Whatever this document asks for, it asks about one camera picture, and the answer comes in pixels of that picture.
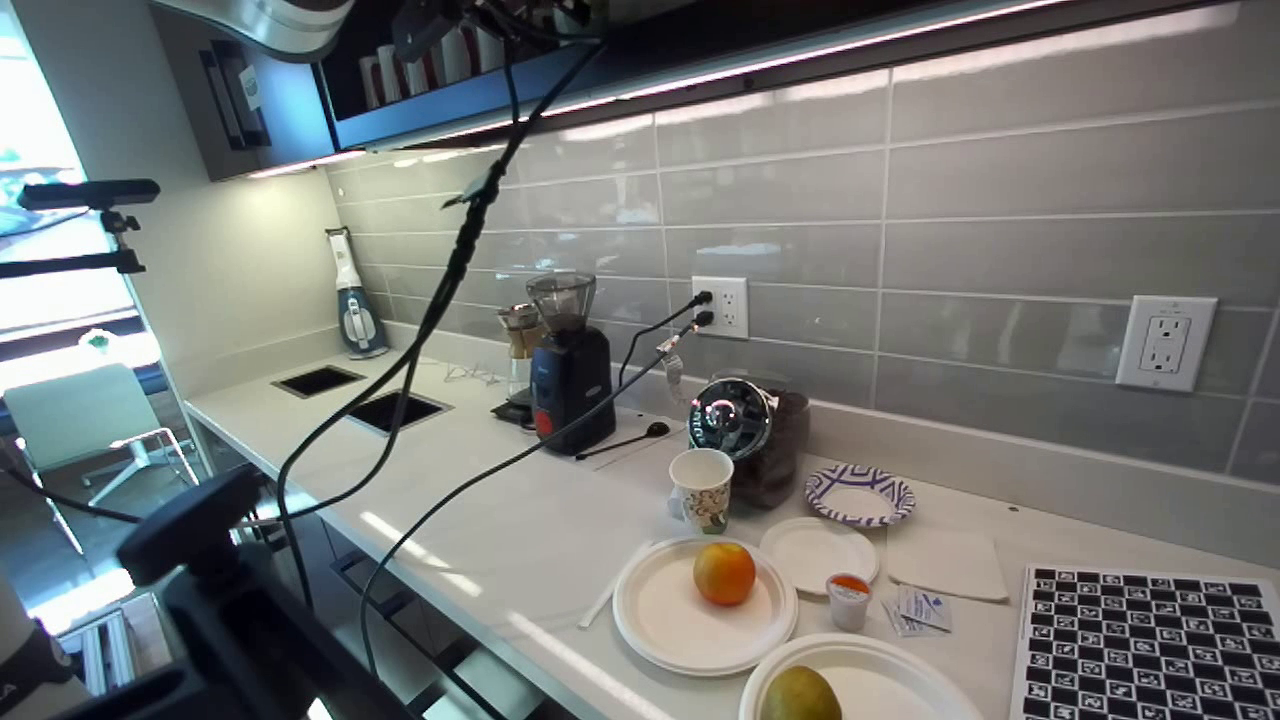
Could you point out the white wall outlet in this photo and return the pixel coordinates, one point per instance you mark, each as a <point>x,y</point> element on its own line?
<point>1164,340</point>
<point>727,301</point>

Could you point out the blue patterned paper bowl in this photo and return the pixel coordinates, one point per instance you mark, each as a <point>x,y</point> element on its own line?
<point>859,498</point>

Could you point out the white paper napkin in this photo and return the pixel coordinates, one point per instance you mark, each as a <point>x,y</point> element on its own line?
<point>948,561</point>

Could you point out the hand blender in charger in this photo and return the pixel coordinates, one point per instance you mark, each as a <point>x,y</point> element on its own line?
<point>359,316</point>

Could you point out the checkerboard calibration board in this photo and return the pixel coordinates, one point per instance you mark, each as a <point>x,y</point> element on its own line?
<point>1140,644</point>

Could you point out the white chair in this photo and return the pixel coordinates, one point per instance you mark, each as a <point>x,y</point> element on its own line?
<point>84,413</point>

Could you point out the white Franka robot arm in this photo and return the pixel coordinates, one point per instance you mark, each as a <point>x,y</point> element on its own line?
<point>305,29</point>

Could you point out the orange fruit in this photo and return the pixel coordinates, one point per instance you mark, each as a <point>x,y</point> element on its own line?
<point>727,575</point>

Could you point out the white wall outlet left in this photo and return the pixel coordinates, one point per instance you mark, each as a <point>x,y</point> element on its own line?
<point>727,301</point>

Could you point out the patterned paper cup on counter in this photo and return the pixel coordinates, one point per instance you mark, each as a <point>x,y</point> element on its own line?
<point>700,490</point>

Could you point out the white mug red handle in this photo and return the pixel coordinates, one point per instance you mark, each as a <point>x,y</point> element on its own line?
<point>453,56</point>
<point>371,80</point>
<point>490,50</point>
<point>416,77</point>
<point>390,72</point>

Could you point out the large white paper plate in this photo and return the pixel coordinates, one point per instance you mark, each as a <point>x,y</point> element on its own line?
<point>665,620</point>

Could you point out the chrome kettle on base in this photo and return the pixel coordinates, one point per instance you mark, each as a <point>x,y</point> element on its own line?
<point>760,430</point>

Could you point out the black wall shelf unit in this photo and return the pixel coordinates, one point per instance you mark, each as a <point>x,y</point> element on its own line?
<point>253,110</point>

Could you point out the black coffee grinder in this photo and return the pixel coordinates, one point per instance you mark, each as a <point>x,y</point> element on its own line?
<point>569,366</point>

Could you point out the white plate with green fruit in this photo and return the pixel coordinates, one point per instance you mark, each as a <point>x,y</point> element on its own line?
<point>871,678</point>

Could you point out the small white paper plate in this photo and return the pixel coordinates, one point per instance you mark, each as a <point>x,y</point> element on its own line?
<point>814,551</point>

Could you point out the sauce packet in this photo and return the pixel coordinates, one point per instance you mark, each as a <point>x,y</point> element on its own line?
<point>923,611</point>

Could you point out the white wall outlet right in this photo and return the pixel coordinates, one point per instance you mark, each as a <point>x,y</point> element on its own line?
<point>1164,340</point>

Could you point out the yellow green fruit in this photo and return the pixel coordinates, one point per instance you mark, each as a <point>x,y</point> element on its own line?
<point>801,692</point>

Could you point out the black foreground camera mount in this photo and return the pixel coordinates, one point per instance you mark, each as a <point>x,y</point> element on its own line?
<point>248,650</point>

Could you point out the small sauce cup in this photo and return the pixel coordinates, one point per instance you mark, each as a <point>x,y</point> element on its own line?
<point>849,601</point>

